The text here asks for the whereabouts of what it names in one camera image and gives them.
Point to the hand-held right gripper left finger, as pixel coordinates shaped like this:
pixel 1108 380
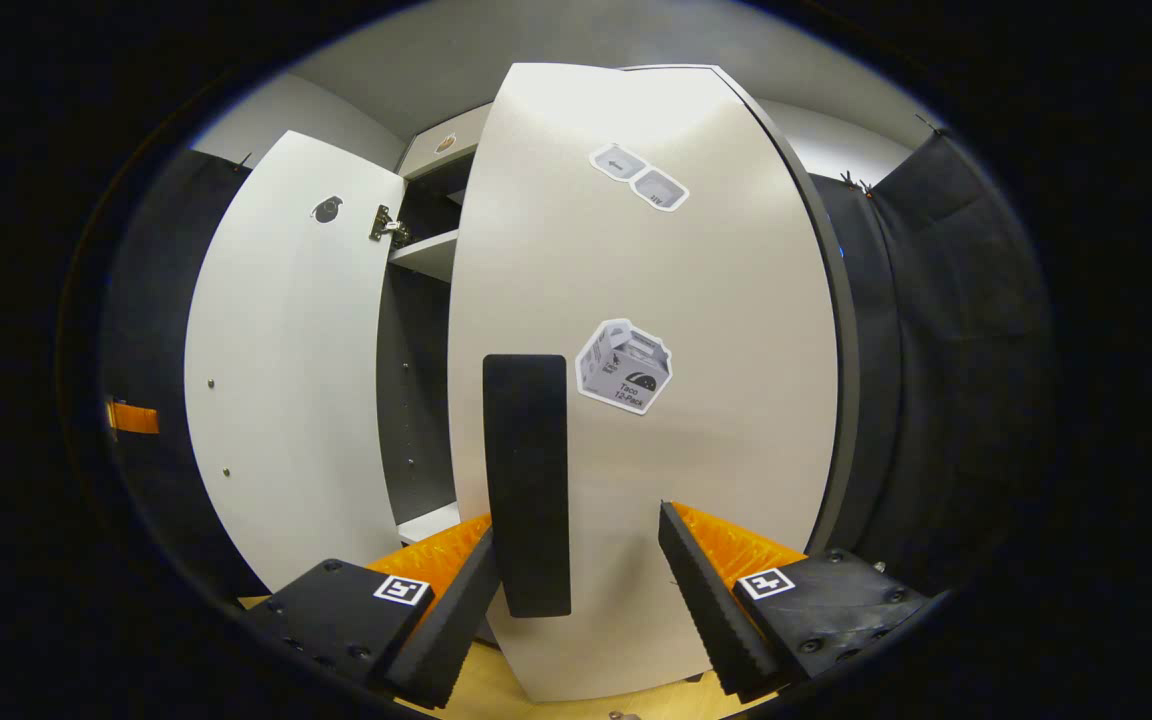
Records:
pixel 436 640

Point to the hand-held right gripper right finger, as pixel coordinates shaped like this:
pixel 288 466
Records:
pixel 711 600

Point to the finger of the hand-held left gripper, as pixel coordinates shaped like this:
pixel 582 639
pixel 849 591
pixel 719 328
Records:
pixel 134 418

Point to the white shoe cabinet door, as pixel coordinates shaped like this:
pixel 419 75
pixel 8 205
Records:
pixel 716 300
pixel 286 380

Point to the metal door hinge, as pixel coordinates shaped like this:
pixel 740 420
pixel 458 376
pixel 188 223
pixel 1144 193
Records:
pixel 388 227

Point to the black backdrop cloth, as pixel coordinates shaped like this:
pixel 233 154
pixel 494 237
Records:
pixel 946 350

